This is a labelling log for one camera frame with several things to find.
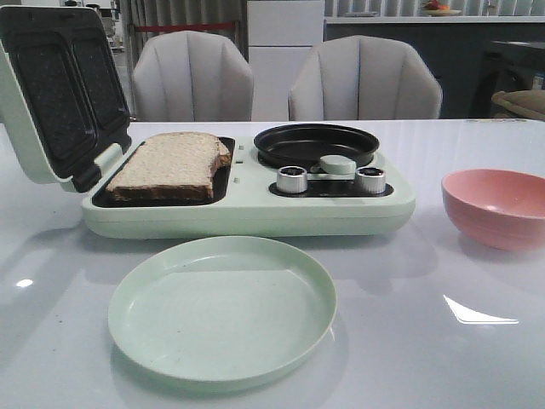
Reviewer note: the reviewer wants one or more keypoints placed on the left silver control knob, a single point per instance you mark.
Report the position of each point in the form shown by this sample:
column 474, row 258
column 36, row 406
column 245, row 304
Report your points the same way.
column 292, row 179

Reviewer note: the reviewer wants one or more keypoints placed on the white refrigerator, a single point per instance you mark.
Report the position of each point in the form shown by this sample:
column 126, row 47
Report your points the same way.
column 280, row 35

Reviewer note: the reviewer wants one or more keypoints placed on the silver control knob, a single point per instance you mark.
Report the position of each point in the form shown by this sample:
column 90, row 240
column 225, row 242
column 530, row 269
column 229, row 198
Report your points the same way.
column 292, row 179
column 370, row 180

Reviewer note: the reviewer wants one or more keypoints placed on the grey upholstered chair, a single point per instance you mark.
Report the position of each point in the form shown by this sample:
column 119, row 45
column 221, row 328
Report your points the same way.
column 192, row 77
column 364, row 78

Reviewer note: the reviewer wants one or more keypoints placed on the pink bowl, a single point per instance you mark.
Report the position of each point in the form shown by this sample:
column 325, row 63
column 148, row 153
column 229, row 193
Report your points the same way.
column 503, row 209

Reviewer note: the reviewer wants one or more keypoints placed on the beige sofa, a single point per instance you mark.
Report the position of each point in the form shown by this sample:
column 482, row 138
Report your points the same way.
column 519, row 104

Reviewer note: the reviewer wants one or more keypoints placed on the fruit plate on counter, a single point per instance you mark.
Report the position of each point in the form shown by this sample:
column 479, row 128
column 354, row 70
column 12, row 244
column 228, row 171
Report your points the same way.
column 435, row 8

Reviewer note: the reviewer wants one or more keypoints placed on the mint green sandwich maker lid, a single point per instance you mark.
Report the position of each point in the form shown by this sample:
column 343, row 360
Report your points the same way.
column 62, row 102

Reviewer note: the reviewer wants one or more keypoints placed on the mint green breakfast maker base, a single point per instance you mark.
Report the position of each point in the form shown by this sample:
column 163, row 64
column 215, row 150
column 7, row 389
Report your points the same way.
column 248, row 207

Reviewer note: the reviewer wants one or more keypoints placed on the dark grey kitchen counter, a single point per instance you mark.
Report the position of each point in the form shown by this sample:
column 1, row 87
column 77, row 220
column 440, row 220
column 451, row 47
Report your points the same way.
column 453, row 48

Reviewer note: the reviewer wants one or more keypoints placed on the left grey upholstered chair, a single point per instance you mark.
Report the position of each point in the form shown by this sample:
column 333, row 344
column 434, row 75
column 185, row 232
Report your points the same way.
column 192, row 77

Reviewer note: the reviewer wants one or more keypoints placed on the right silver control knob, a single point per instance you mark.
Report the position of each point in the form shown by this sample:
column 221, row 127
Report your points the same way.
column 370, row 180

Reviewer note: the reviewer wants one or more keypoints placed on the mint green round plate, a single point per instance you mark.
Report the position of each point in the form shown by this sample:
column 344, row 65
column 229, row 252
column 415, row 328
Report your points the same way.
column 223, row 313

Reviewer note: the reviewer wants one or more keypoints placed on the bread slice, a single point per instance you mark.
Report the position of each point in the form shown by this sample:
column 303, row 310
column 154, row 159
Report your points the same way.
column 168, row 166
column 224, row 155

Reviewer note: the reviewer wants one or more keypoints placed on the right grey upholstered chair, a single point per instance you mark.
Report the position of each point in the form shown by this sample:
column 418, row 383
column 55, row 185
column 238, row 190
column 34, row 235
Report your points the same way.
column 364, row 78

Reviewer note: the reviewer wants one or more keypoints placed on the black round frying pan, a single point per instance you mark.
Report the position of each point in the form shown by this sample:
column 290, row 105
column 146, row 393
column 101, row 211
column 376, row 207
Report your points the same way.
column 305, row 144

